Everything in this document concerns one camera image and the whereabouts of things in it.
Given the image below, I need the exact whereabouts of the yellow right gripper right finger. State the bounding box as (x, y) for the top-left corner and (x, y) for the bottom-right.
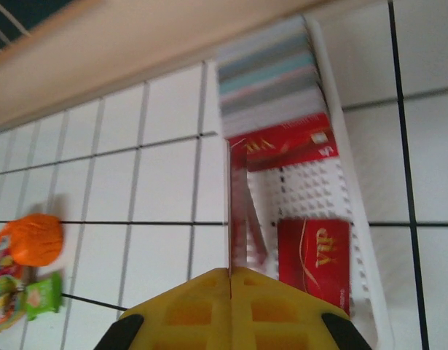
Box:
(229, 267), (374, 350)

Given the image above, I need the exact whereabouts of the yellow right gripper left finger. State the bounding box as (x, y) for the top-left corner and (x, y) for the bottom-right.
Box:
(95, 268), (232, 350)

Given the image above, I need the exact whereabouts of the white plastic card tray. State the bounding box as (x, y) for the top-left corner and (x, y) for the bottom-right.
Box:
(205, 13), (396, 347)

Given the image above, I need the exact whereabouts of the red VIP card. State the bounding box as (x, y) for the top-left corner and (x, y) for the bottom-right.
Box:
(227, 112), (339, 173)
(275, 217), (353, 319)

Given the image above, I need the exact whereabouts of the white plastic card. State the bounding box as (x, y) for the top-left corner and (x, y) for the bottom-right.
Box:
(222, 96), (330, 134)

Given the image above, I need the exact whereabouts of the small green packet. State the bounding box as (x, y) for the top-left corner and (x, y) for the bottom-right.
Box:
(24, 271), (65, 322)

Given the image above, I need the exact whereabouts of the orange toy fruit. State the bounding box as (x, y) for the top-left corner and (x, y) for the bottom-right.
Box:
(7, 214), (66, 268)

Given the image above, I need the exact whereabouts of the colourful snack packet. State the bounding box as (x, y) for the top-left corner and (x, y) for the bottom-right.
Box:
(0, 233), (30, 336)

